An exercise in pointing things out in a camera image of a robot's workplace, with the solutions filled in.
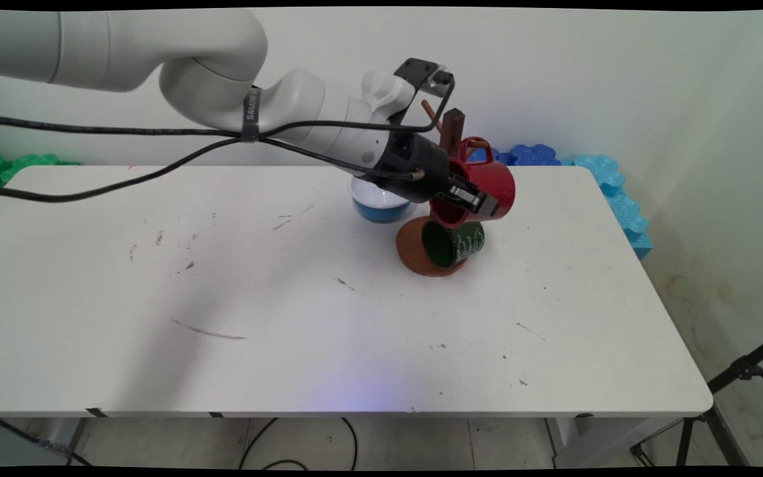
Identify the black tripod stand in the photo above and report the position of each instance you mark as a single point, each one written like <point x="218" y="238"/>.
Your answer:
<point x="742" y="368"/>

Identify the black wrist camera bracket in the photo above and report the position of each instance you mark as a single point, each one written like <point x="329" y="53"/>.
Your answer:
<point x="418" y="69"/>

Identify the cyan foam puzzle mat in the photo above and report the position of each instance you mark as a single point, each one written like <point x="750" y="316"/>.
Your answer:
<point x="623" y="205"/>

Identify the grey table leg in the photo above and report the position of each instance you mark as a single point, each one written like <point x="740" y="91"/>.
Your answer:
<point x="70" y="434"/>
<point x="570" y="437"/>

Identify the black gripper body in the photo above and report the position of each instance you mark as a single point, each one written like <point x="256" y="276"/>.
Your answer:
<point x="414" y="159"/>

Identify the green foam puzzle mat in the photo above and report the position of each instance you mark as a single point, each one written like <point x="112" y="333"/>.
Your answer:
<point x="4" y="169"/>

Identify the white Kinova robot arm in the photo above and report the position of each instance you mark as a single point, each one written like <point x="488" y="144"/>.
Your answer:
<point x="156" y="50"/>

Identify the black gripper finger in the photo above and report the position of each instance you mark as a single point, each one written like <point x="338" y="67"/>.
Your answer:
<point x="477" y="199"/>

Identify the blue foam puzzle mat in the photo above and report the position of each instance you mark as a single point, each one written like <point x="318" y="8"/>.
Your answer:
<point x="527" y="156"/>

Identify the blue bowl with white inside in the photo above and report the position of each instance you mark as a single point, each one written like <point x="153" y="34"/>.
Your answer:
<point x="381" y="209"/>

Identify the brown wooden mug tree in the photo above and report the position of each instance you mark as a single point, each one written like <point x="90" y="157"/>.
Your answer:
<point x="452" y="129"/>

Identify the dark green enamel mug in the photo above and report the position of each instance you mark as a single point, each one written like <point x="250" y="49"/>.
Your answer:
<point x="464" y="242"/>

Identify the red enamel mug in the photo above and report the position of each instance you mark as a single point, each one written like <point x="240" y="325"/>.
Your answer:
<point x="497" y="182"/>

